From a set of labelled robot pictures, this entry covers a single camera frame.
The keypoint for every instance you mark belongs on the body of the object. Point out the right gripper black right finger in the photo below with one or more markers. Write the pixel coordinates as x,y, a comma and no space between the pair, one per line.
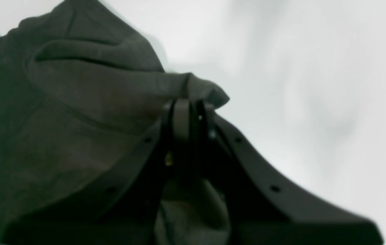
264,206

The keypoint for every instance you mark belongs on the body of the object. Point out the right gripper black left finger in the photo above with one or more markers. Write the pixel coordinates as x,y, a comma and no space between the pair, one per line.
121,205

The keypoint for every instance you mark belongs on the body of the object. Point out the dark grey t-shirt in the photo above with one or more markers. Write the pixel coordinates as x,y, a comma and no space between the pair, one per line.
78,87

